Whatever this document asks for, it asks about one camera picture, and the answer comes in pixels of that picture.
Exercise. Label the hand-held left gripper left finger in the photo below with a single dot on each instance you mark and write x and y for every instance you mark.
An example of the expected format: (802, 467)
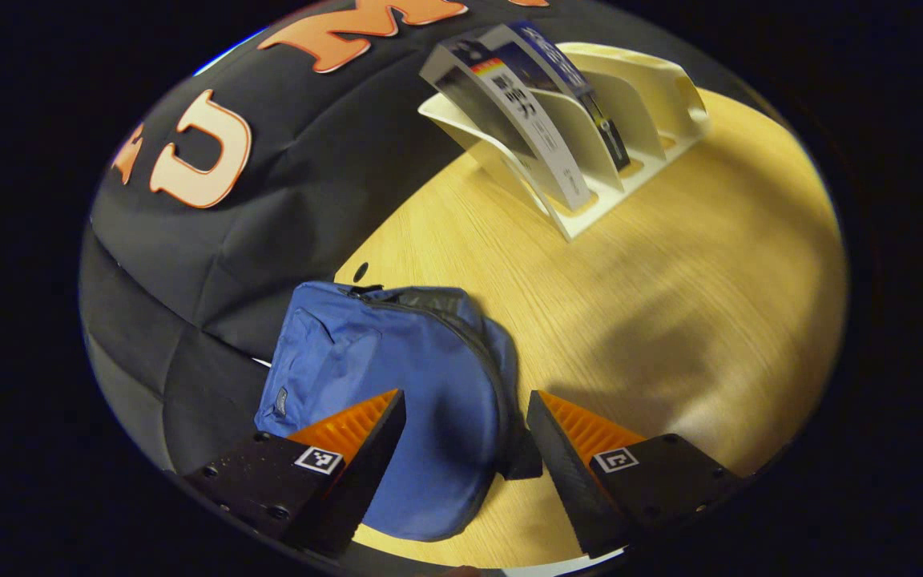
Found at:
(365, 481)

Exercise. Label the white bookshelf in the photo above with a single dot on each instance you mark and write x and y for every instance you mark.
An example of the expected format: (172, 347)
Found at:
(654, 104)

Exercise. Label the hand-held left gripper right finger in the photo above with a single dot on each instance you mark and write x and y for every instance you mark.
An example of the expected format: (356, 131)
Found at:
(562, 473)

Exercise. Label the dark cover book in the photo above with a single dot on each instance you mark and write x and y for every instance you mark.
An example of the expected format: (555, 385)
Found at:
(542, 136)

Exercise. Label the blue illustrated cover book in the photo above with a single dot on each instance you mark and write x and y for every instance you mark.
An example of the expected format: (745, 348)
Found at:
(566, 72)

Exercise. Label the blue schoolbag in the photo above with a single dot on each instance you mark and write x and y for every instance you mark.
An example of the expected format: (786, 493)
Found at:
(397, 369)

